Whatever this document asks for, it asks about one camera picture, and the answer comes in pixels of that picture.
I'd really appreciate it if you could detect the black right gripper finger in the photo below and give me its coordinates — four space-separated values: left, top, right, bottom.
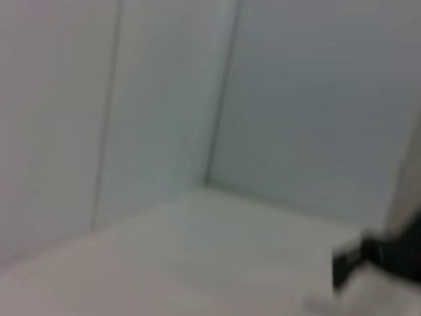
332 242 366 291

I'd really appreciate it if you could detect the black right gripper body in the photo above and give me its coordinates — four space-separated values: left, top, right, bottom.
361 215 421 284

